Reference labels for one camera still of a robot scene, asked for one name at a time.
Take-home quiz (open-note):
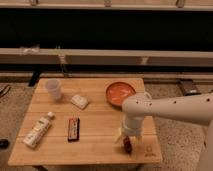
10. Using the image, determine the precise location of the black object on floor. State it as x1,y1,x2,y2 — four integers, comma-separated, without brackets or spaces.
0,139,10,149

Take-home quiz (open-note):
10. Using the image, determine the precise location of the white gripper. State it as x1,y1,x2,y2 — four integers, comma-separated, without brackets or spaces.
114,115,143,147

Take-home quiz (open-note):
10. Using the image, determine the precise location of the dark floor plate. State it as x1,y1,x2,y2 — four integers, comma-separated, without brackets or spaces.
180,80,200,96

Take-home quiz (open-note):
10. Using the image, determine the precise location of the orange ceramic bowl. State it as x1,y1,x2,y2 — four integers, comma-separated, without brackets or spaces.
105,82,136,107

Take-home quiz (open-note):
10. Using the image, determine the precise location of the red pepper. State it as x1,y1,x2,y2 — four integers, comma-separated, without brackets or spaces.
123,136,132,154

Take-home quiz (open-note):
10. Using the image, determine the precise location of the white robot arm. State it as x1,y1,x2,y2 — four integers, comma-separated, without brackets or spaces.
116,92,213,171

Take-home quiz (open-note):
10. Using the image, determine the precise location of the white plastic bottle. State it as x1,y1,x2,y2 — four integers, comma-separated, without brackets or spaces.
23,112,55,148

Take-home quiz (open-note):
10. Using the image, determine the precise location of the translucent plastic cup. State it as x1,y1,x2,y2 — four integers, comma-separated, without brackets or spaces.
45,79,62,100

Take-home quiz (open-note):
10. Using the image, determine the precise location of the wooden table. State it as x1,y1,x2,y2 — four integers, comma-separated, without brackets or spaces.
8,78,162,166

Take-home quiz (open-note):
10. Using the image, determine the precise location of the dark red snack bar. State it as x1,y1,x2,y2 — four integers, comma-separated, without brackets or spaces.
68,118,80,142

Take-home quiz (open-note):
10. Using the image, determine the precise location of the grey metal rail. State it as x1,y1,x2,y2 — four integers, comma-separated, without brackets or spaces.
0,47,213,67

